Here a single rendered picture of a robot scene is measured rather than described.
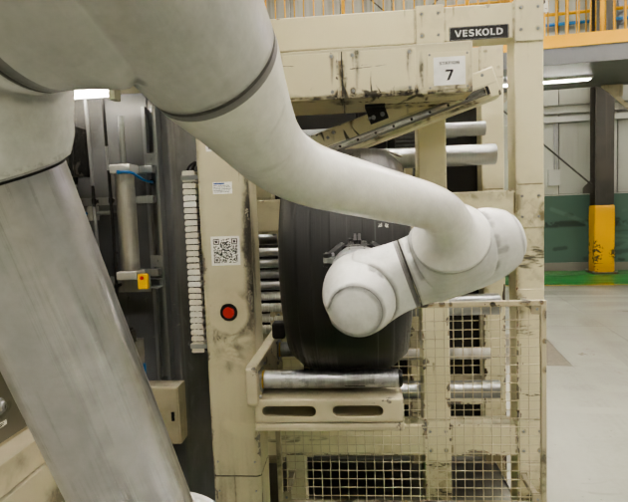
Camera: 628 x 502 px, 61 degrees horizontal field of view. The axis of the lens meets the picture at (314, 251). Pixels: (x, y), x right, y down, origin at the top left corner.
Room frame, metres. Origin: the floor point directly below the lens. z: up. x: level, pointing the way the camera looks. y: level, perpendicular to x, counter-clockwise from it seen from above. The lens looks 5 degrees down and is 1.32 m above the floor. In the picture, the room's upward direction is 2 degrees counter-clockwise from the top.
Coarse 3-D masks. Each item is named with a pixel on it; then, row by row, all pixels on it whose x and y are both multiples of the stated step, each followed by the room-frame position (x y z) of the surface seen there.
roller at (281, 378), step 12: (264, 372) 1.28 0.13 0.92; (276, 372) 1.28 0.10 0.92; (288, 372) 1.27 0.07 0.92; (300, 372) 1.27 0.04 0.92; (312, 372) 1.27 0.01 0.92; (324, 372) 1.26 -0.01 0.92; (336, 372) 1.26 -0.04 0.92; (348, 372) 1.26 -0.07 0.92; (360, 372) 1.26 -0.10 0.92; (372, 372) 1.25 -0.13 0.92; (384, 372) 1.25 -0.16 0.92; (396, 372) 1.25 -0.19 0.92; (264, 384) 1.27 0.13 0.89; (276, 384) 1.26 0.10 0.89; (288, 384) 1.26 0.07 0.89; (300, 384) 1.26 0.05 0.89; (312, 384) 1.26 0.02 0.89; (324, 384) 1.25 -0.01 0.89; (336, 384) 1.25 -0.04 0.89; (348, 384) 1.25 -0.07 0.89; (360, 384) 1.25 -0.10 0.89; (372, 384) 1.24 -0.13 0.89; (384, 384) 1.24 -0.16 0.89; (396, 384) 1.24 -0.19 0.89
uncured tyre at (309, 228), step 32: (384, 160) 1.26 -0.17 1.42; (288, 224) 1.17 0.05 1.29; (320, 224) 1.14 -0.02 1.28; (352, 224) 1.14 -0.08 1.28; (288, 256) 1.15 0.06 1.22; (320, 256) 1.13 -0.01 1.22; (288, 288) 1.16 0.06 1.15; (320, 288) 1.13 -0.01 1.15; (288, 320) 1.19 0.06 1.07; (320, 320) 1.15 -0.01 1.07; (320, 352) 1.20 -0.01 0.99; (352, 352) 1.20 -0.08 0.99; (384, 352) 1.19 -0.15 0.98
